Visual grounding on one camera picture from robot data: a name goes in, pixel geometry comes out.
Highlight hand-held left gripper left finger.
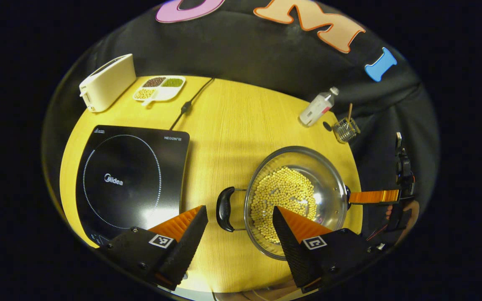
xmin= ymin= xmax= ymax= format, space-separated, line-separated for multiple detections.
xmin=99 ymin=205 xmax=209 ymax=291

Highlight clear glass holder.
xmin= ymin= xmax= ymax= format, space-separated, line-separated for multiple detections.
xmin=332 ymin=117 xmax=361 ymax=144

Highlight black power cable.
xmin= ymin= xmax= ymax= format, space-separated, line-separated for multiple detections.
xmin=169 ymin=77 xmax=215 ymax=131

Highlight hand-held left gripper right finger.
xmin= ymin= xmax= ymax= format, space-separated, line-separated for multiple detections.
xmin=272 ymin=206 xmax=388 ymax=293

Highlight white toaster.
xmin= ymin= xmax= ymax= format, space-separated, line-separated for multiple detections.
xmin=79 ymin=54 xmax=137 ymax=113

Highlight pile of yellow soybeans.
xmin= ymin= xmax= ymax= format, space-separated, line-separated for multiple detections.
xmin=250 ymin=166 xmax=318 ymax=245

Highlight black induction cooktop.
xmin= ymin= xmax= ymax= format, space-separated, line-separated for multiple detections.
xmin=75 ymin=125 xmax=190 ymax=247

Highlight white divided bean dish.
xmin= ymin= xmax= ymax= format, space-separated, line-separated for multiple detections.
xmin=133 ymin=75 xmax=186 ymax=106

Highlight clear plastic bottle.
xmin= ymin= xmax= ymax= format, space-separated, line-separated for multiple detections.
xmin=299 ymin=87 xmax=340 ymax=127

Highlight stainless steel pot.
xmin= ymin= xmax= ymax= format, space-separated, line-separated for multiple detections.
xmin=216 ymin=145 xmax=352 ymax=261

